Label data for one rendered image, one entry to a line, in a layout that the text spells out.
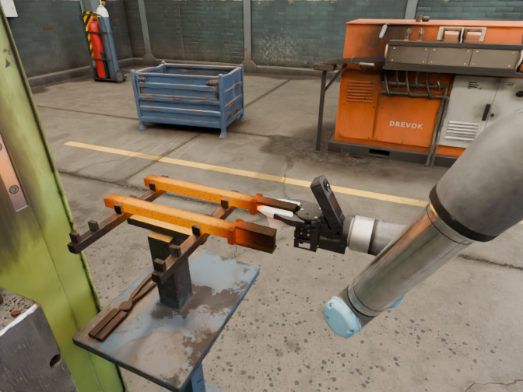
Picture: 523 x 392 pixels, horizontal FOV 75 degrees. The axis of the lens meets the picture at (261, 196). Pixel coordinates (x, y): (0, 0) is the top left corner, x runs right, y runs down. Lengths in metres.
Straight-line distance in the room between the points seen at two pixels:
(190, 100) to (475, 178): 3.95
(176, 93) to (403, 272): 3.97
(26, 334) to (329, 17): 7.47
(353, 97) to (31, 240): 3.19
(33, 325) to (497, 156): 0.79
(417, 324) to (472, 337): 0.25
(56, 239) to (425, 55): 3.10
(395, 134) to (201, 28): 6.12
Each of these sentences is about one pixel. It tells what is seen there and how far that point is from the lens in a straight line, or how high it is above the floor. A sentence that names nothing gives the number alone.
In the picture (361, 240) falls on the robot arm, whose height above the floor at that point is 0.99.
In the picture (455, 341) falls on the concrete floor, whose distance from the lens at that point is 2.01.
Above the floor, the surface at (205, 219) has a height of 1.01.
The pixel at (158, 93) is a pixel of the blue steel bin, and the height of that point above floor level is 0.46.
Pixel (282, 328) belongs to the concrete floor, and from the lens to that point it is 1.83.
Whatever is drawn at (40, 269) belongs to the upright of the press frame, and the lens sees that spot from 1.04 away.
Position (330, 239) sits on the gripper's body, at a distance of 0.77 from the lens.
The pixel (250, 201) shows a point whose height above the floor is 1.01.
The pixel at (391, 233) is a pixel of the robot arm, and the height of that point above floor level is 1.01.
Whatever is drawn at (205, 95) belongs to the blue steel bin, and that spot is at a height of 0.48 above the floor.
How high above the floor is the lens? 1.41
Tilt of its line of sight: 29 degrees down
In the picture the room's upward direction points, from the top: straight up
